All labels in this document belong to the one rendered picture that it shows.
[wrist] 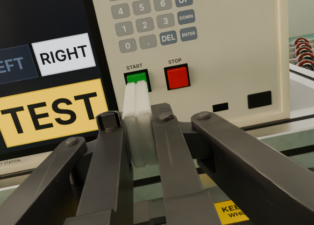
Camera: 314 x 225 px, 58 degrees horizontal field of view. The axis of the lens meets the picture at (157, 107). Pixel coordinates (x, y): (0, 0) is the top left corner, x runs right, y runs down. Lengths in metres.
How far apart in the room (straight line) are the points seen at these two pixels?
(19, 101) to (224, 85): 0.20
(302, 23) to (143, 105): 7.48
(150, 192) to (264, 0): 0.21
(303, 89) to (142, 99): 0.28
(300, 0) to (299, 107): 7.21
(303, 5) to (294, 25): 0.46
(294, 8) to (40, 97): 7.29
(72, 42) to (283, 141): 0.22
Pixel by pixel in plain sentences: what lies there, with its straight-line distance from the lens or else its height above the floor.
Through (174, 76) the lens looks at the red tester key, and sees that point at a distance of 0.27.
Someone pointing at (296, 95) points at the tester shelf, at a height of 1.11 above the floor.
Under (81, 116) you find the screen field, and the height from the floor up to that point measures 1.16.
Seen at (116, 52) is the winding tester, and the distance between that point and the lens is 0.27.
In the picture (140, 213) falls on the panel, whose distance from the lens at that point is 0.50.
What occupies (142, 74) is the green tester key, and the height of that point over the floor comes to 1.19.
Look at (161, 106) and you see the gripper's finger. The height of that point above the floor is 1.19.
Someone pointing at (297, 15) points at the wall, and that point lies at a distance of 7.53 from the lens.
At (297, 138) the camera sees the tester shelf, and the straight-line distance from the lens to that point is 0.30.
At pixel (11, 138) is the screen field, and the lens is 0.31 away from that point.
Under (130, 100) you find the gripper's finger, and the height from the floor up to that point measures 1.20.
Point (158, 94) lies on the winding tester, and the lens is 0.27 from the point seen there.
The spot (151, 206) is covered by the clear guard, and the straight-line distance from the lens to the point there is 0.29.
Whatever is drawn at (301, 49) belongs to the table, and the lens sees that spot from 1.96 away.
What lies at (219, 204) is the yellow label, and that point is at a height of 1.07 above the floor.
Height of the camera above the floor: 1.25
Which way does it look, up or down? 19 degrees down
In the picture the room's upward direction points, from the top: 11 degrees counter-clockwise
